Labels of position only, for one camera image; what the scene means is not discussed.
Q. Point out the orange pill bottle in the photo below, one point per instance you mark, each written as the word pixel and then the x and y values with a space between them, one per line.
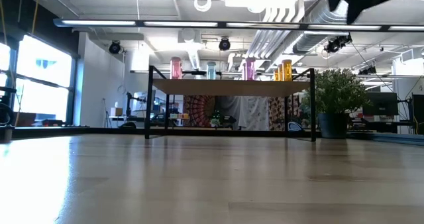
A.
pixel 287 71
pixel 275 75
pixel 280 73

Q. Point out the white cap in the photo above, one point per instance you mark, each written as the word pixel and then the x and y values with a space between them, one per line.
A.
pixel 176 69

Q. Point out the teal pill bottle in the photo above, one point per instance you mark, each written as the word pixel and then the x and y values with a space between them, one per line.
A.
pixel 211 72

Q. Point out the LED light bar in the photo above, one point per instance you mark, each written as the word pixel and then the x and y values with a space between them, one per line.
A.
pixel 99 22

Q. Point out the black ceiling spotlight cluster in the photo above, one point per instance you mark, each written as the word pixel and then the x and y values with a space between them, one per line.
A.
pixel 336 44

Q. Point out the green potted plant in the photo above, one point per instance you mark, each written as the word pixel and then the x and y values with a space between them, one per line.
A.
pixel 338 91

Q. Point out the black monitor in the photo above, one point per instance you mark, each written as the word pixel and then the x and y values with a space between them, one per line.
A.
pixel 381 104
pixel 418 113

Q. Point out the large window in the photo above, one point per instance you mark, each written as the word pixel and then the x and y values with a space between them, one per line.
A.
pixel 43 68

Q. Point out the cardboard box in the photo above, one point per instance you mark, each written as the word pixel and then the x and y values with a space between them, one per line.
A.
pixel 116 112

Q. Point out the brown patterned cloth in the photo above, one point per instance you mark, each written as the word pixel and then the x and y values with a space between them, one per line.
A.
pixel 276 113

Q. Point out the mandala tapestry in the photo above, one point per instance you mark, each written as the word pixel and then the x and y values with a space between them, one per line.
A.
pixel 198 109

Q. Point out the white floral curtain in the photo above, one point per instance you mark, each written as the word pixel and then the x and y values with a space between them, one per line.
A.
pixel 251 113

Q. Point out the small potted plant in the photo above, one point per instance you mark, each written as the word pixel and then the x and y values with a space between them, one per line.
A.
pixel 215 122

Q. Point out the silver ventilation duct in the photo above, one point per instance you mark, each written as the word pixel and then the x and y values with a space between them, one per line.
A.
pixel 318 22

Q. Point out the wooden shelf black metal frame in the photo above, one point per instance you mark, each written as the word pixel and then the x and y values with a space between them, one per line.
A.
pixel 232 88

